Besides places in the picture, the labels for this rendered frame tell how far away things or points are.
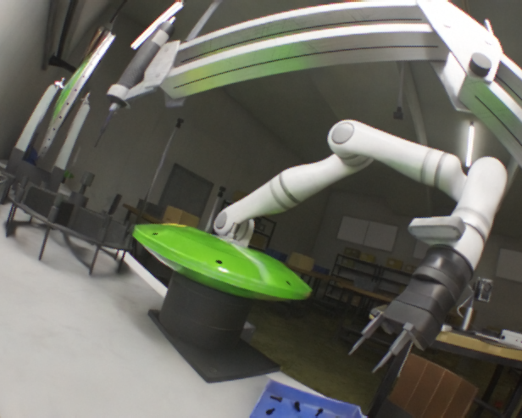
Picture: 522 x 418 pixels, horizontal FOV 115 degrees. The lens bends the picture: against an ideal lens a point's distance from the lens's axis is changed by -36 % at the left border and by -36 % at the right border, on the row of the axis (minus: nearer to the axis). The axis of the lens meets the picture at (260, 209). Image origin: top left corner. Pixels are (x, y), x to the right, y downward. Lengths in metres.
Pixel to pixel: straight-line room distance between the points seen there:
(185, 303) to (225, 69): 0.32
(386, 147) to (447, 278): 0.28
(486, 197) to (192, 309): 0.46
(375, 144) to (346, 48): 0.27
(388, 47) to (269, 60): 0.14
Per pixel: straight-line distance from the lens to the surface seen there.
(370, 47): 0.31
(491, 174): 0.45
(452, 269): 0.35
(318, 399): 0.37
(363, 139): 0.55
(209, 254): 0.31
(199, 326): 0.40
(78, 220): 0.67
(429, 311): 0.32
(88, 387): 0.28
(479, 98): 0.30
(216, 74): 0.35
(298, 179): 0.63
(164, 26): 0.54
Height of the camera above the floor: 1.10
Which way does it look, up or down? 8 degrees up
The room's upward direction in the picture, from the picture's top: 20 degrees clockwise
